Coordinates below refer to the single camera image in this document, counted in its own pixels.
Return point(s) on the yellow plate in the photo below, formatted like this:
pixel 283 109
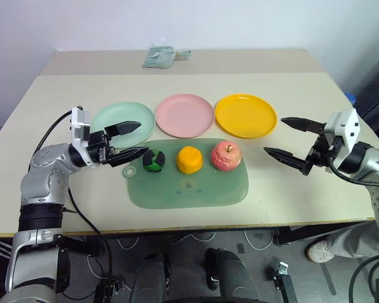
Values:
pixel 245 115

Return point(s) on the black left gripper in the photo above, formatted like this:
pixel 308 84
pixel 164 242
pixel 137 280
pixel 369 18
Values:
pixel 98 148

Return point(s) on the grey trouser leg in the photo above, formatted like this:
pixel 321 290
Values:
pixel 353 241

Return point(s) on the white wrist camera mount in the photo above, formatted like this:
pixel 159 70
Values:
pixel 347 126
pixel 79 126

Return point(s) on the blue container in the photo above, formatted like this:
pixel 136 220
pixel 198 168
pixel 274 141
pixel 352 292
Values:
pixel 352 98

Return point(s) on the black table frame beam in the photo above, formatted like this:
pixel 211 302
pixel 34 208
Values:
pixel 303 235

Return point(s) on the black rounded shape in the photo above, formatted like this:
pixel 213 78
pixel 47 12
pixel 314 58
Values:
pixel 232 277
pixel 150 277

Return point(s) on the dark woven panel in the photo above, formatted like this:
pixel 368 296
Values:
pixel 371 94

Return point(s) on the black metal stand bracket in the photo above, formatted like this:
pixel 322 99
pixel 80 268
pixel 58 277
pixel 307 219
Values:
pixel 284 282

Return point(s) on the light green plate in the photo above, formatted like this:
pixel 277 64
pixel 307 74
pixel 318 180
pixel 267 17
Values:
pixel 126 111

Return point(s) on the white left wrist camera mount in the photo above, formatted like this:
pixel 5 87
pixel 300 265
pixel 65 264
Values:
pixel 79 126

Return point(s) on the white shoe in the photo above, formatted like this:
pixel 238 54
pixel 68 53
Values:
pixel 319 251

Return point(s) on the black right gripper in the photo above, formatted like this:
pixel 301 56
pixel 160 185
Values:
pixel 317 154

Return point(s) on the pink plate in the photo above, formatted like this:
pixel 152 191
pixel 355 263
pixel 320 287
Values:
pixel 184 115

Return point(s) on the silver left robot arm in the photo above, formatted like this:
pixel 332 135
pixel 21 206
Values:
pixel 47 158

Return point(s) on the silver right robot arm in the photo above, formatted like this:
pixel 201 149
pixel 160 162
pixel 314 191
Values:
pixel 376 158

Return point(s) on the green and black fruit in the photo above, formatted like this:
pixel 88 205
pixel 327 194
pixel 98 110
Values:
pixel 153 161

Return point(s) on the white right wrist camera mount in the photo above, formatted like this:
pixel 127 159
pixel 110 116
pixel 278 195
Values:
pixel 347 126

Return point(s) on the red apple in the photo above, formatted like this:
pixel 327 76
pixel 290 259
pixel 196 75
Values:
pixel 225 156

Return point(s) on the orange fruit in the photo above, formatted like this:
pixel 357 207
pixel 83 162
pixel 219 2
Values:
pixel 189 159

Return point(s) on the translucent green cutting board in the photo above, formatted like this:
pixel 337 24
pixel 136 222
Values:
pixel 189 194

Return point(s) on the pale green fabric pouch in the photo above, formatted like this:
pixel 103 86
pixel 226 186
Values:
pixel 158 57

